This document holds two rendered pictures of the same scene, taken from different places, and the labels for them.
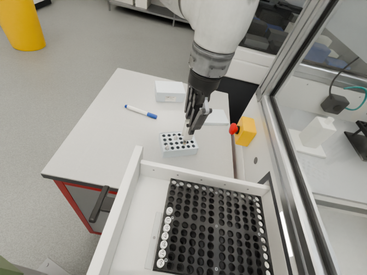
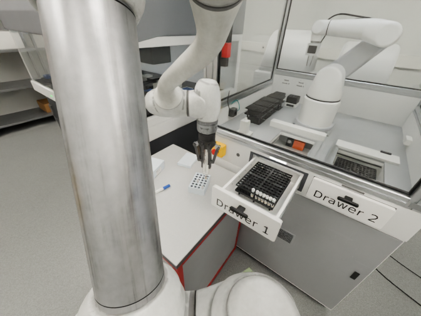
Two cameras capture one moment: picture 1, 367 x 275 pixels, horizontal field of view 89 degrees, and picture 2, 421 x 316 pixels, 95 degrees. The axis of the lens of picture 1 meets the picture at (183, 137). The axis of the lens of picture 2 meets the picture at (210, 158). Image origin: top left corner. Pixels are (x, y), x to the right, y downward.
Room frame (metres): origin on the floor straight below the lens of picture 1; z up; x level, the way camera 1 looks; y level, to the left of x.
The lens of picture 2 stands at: (-0.10, 0.55, 1.47)
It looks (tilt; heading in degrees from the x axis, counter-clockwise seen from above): 35 degrees down; 311
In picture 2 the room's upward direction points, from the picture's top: 2 degrees clockwise
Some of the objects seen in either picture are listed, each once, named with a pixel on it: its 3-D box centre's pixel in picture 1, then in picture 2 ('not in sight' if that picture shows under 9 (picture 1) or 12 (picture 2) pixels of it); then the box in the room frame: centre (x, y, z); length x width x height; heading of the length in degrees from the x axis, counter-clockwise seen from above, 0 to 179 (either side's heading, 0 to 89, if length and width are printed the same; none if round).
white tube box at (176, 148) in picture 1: (177, 143); (200, 183); (0.43, 0.01, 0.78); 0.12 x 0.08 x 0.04; 117
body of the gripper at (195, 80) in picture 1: (201, 86); (207, 140); (0.41, -0.01, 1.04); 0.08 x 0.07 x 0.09; 27
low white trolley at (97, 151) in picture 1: (155, 169); (178, 227); (0.54, 0.10, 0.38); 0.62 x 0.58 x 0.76; 5
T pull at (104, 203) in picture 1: (106, 204); (240, 210); (0.12, 0.11, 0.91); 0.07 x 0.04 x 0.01; 5
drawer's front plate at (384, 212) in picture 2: not in sight; (345, 201); (-0.16, -0.26, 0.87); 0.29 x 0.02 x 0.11; 5
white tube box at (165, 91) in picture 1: (169, 91); (151, 168); (0.71, 0.12, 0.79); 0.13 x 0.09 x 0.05; 113
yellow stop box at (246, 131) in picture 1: (243, 131); (218, 149); (0.48, -0.19, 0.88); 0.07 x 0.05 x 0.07; 5
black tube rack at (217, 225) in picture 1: (211, 230); (264, 184); (0.14, -0.12, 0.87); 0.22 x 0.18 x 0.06; 95
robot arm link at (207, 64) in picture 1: (210, 58); (207, 125); (0.41, -0.01, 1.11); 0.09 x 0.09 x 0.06
